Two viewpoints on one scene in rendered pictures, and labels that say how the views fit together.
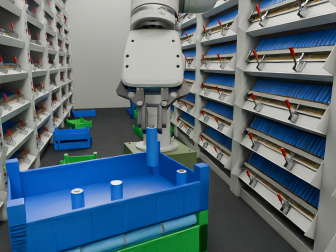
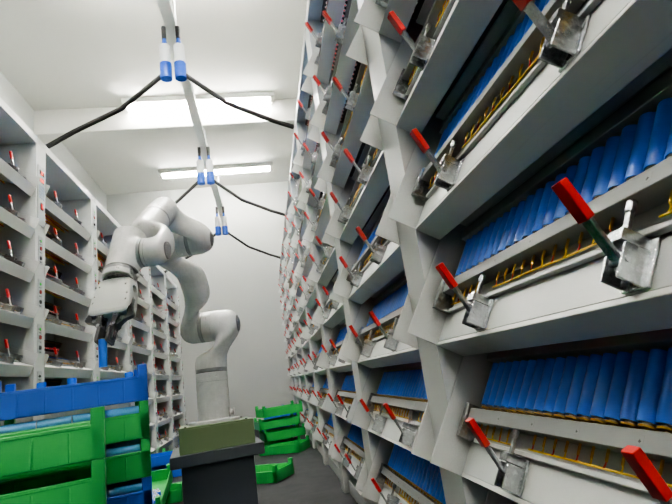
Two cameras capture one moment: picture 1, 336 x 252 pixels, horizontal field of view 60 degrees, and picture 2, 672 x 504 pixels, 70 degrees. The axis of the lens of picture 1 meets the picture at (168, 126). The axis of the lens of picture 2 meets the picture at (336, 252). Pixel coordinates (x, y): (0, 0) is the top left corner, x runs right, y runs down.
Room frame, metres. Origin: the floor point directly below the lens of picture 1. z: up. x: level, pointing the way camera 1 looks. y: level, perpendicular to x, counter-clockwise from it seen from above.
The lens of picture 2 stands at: (-0.64, -0.59, 0.48)
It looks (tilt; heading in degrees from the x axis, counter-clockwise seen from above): 14 degrees up; 3
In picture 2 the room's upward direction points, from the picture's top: 8 degrees counter-clockwise
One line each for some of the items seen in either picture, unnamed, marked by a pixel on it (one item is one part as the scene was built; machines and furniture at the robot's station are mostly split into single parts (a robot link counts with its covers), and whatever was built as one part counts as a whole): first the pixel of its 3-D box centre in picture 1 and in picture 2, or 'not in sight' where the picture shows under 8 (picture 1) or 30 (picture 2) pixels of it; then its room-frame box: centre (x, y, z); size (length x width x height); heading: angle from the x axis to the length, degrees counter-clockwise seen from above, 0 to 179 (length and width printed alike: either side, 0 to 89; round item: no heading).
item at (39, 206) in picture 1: (105, 184); (75, 392); (0.48, 0.11, 0.52); 0.30 x 0.20 x 0.08; 119
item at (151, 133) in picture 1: (151, 145); (102, 352); (0.45, 0.03, 0.60); 0.02 x 0.02 x 0.06
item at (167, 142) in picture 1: (156, 126); (213, 396); (1.26, 0.05, 0.46); 0.19 x 0.19 x 0.18
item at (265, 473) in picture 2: not in sight; (259, 471); (2.04, 0.09, 0.04); 0.30 x 0.20 x 0.08; 74
